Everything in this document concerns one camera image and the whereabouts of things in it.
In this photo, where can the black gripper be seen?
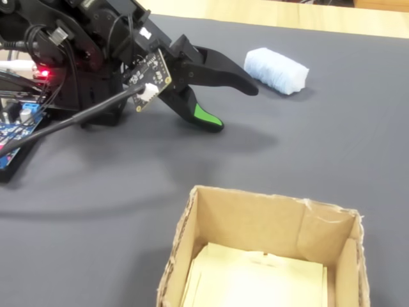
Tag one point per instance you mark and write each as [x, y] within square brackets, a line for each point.
[166, 44]

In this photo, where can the light blue yarn block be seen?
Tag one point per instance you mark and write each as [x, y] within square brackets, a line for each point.
[274, 70]

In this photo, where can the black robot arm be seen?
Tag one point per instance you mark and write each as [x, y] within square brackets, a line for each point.
[96, 32]

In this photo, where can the open brown cardboard box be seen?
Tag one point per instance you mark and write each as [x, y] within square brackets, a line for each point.
[243, 217]

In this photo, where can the dark grey table mat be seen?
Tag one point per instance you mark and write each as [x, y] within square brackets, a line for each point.
[96, 224]

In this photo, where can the pale yellow paper sheets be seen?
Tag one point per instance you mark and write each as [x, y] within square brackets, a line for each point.
[255, 281]

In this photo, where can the blue controller circuit board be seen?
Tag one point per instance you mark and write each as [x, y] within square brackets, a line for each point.
[12, 131]

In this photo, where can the black camera circuit board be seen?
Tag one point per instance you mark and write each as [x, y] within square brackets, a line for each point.
[150, 73]

